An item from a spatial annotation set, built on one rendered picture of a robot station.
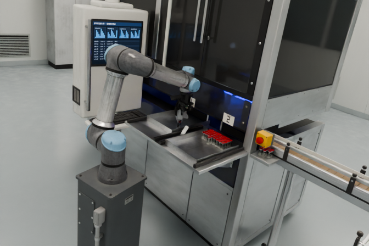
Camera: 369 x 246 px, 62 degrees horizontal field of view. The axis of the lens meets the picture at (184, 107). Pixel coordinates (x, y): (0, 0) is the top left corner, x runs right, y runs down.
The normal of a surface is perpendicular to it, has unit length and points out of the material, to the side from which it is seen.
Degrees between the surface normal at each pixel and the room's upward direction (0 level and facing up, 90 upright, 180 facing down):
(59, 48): 90
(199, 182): 90
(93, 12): 90
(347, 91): 90
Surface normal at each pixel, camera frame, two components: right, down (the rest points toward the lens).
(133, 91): 0.67, 0.33
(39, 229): 0.12, -0.93
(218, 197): -0.74, 0.15
